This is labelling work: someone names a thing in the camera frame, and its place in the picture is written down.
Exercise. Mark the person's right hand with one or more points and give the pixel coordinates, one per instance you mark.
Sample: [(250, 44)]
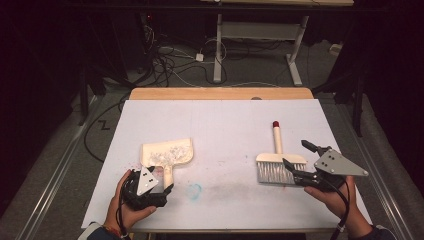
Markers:
[(333, 200)]

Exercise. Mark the black zigzag floor tape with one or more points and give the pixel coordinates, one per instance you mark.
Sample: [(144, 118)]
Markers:
[(104, 125)]

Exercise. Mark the cream dustpan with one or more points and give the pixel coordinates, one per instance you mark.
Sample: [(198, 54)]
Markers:
[(150, 150)]

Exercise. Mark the person's left hand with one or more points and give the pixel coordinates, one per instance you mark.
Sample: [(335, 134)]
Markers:
[(128, 216)]

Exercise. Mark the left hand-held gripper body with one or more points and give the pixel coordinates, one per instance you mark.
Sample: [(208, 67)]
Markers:
[(146, 181)]

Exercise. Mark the white table sheet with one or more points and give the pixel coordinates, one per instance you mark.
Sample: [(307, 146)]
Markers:
[(233, 126)]

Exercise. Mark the white power adapter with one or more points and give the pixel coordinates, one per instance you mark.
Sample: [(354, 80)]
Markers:
[(199, 57)]

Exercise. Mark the wooden table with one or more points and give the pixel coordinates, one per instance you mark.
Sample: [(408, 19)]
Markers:
[(216, 94)]

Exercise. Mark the black stand leg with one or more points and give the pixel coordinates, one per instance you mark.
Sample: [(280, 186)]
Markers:
[(358, 113), (82, 106)]

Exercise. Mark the beige power strip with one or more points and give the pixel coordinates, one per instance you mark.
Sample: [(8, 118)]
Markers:
[(335, 49)]

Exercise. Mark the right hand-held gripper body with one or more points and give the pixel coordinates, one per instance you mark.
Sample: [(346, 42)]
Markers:
[(336, 165)]

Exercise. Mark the metal floor rail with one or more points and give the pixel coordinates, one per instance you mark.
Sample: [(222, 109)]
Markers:
[(55, 181), (386, 196)]

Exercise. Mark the pile of white paper scraps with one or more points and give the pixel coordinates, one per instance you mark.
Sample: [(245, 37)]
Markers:
[(170, 154)]

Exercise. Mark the white desk frame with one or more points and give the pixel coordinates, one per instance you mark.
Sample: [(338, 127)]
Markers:
[(260, 30)]

